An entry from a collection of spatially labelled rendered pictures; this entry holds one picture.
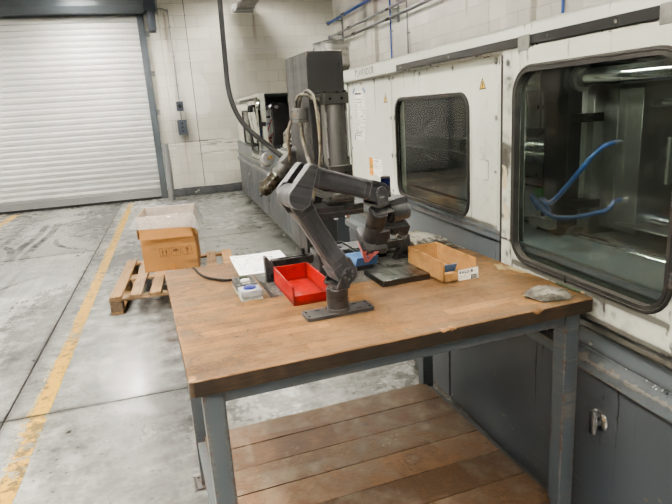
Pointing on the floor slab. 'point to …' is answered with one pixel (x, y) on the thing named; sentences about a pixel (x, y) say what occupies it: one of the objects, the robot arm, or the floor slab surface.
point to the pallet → (132, 281)
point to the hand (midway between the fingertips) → (366, 259)
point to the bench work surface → (201, 395)
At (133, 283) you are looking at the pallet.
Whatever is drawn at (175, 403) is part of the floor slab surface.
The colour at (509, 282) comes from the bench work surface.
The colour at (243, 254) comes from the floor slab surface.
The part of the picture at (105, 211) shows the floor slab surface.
